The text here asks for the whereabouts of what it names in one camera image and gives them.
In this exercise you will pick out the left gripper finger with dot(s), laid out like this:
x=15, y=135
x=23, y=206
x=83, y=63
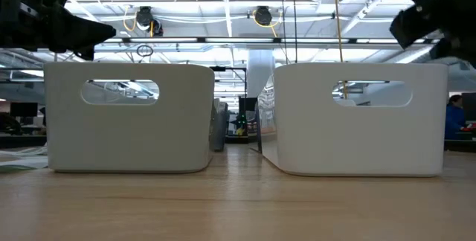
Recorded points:
x=85, y=54
x=82, y=32

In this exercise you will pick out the black monitor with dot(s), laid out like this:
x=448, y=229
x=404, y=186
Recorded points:
x=471, y=103
x=24, y=109

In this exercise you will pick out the grey plastic bin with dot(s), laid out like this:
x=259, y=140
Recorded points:
x=130, y=137

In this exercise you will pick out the person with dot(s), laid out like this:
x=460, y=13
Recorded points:
x=454, y=116

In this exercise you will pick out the white bandage wrapper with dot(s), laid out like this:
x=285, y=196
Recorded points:
x=22, y=151
x=33, y=162

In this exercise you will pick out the white plastic bin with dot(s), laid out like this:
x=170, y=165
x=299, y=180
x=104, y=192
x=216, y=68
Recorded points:
x=353, y=140

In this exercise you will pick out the green-striped bandage wrapper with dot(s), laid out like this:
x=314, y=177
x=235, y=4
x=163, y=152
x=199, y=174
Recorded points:
x=9, y=169

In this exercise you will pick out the brown translucent plastic bin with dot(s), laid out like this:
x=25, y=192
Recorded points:
x=220, y=129

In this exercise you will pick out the white building column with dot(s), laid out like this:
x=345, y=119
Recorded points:
x=260, y=73

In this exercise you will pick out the long ceiling light rail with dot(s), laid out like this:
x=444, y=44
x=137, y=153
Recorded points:
x=238, y=40

